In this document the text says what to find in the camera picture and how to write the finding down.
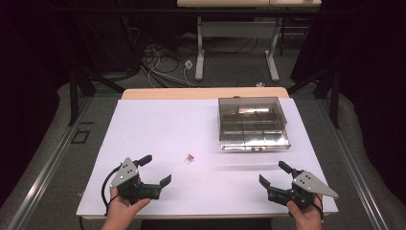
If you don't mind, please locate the clear plastic compartment box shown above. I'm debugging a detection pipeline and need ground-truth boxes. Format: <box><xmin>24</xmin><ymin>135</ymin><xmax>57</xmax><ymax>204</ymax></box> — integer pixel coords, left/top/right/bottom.
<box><xmin>217</xmin><ymin>96</ymin><xmax>292</xmax><ymax>152</ymax></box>

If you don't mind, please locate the black curtain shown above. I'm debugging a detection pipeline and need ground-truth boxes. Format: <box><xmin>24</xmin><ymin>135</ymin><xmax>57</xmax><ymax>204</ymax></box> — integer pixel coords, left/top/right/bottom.
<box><xmin>0</xmin><ymin>0</ymin><xmax>142</xmax><ymax>209</ymax></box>
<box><xmin>290</xmin><ymin>0</ymin><xmax>406</xmax><ymax>205</ymax></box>

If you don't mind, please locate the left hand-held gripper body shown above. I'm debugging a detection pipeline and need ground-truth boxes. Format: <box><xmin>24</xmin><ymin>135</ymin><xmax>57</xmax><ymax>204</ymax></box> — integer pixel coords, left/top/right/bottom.
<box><xmin>109</xmin><ymin>156</ymin><xmax>161</xmax><ymax>206</ymax></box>

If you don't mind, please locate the person's left hand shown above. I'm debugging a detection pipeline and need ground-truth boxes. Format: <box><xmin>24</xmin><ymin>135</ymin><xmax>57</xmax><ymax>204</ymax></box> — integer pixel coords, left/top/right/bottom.
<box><xmin>101</xmin><ymin>187</ymin><xmax>152</xmax><ymax>230</ymax></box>

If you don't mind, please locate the white table sheet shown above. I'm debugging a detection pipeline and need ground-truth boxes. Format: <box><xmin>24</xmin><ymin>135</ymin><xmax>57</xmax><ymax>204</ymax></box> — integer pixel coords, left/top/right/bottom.
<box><xmin>76</xmin><ymin>98</ymin><xmax>340</xmax><ymax>218</ymax></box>

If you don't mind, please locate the person's right hand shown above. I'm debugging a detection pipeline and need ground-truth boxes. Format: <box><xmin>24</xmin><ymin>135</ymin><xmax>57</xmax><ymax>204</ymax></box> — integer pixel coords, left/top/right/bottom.
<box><xmin>286</xmin><ymin>195</ymin><xmax>324</xmax><ymax>230</ymax></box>

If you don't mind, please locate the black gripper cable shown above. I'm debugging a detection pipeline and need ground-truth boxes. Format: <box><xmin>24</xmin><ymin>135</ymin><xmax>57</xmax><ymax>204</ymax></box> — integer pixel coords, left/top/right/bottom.
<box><xmin>101</xmin><ymin>165</ymin><xmax>123</xmax><ymax>217</ymax></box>
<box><xmin>311</xmin><ymin>193</ymin><xmax>326</xmax><ymax>222</ymax></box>

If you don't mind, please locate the bundle of floor cables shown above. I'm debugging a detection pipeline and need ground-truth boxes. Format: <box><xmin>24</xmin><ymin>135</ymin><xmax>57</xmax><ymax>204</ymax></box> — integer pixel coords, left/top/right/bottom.
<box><xmin>125</xmin><ymin>23</ymin><xmax>205</xmax><ymax>89</ymax></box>

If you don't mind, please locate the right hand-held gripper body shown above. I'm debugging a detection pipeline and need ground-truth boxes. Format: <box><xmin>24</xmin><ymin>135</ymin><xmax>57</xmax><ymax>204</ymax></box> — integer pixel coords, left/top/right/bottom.
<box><xmin>266</xmin><ymin>170</ymin><xmax>340</xmax><ymax>211</ymax></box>

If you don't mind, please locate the black metal stand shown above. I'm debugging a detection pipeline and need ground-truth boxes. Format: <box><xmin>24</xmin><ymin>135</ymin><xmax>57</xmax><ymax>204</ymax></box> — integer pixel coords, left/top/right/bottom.
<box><xmin>286</xmin><ymin>68</ymin><xmax>341</xmax><ymax>130</ymax></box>
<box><xmin>67</xmin><ymin>67</ymin><xmax>126</xmax><ymax>127</ymax></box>

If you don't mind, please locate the white-legged desk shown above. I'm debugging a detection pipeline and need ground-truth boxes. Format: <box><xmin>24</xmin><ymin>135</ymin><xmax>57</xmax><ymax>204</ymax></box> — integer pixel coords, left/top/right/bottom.
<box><xmin>176</xmin><ymin>0</ymin><xmax>323</xmax><ymax>82</ymax></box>

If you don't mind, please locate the aluminium floor rail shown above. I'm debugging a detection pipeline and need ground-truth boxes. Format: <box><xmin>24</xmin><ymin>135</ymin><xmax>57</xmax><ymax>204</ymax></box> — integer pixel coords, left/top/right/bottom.
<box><xmin>317</xmin><ymin>99</ymin><xmax>391</xmax><ymax>230</ymax></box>
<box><xmin>6</xmin><ymin>95</ymin><xmax>94</xmax><ymax>230</ymax></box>

